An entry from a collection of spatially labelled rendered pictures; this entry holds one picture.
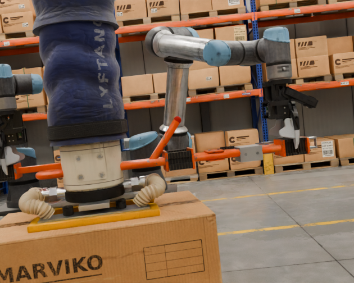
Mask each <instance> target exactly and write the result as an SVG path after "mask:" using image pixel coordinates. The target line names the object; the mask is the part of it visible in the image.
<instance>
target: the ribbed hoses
mask: <svg viewBox="0 0 354 283"><path fill-rule="evenodd" d="M143 181H144V180H143ZM143 187H144V188H143V189H141V190H140V189H139V191H138V194H137V195H136V197H135V198H134V199H133V202H134V203H135V204H136V205H137V206H138V207H145V206H146V205H148V202H150V201H151V200H152V199H155V198H158V197H159V196H162V194H163V193H164V192H165V188H166V185H165V182H164V180H163V179H162V178H161V177H160V175H159V174H156V173H152V174H150V175H148V176H147V177H146V179H145V186H143ZM133 192H135V191H133ZM44 199H45V196H44V198H43V196H42V192H41V191H40V190H39V188H31V189H29V191H27V192H26V193H24V194H23V195H22V196H21V198H20V200H19V208H20V210H21V211H22V212H24V213H27V214H32V215H33V214H35V215H38V216H40V218H42V219H43V220H45V219H49V218H50V217H51V216H52V215H53V214H54V212H55V209H53V208H51V206H49V205H48V203H45V202H44ZM59 201H63V199H59V200H58V201H55V202H59ZM50 202H51V201H49V203H50Z"/></svg>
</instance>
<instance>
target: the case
mask: <svg viewBox="0 0 354 283"><path fill-rule="evenodd" d="M154 203H157V205H158V207H159V209H160V212H161V214H160V216H154V217H146V218H138V219H133V220H125V221H117V222H109V223H100V224H95V225H87V226H79V227H71V228H66V229H58V230H49V231H41V232H33V233H28V231H27V226H28V225H29V224H30V223H31V221H32V220H33V219H35V218H40V216H38V215H35V214H33V215H32V214H27V213H24V212H17V213H9V214H7V215H6V216H5V217H4V218H2V219H1V220H0V283H223V281H222V275H221V264H220V253H219V242H218V236H217V226H216V215H215V213H214V212H213V211H212V210H210V209H209V207H207V206H206V205H205V204H203V203H202V202H201V201H200V200H199V199H198V198H197V197H195V196H194V195H193V194H192V193H191V192H190V191H179V192H174V193H166V194H162V196H159V197H158V198H155V199H154Z"/></svg>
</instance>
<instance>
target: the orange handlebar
mask: <svg viewBox="0 0 354 283"><path fill-rule="evenodd" d="M281 151H282V147H281V145H280V144H279V145H276V144H269V145H262V152H263V154H265V153H274V152H281ZM239 156H240V151H239V149H226V150H223V149H220V148H218V149H212V150H210V149H209V150H204V152H201V153H194V161H195V162H198V161H209V162H212V161H222V160H225V158H232V157H239ZM164 165H165V158H163V157H159V158H158V159H149V158H147V159H138V160H132V161H123V162H122V163H121V164H120V168H121V170H131V169H136V168H146V167H155V166H164ZM32 172H37V173H36V174H35V177H36V179H38V180H45V179H55V178H61V177H63V170H62V167H61V163H51V164H46V165H36V166H26V167H19V174H26V173H32Z"/></svg>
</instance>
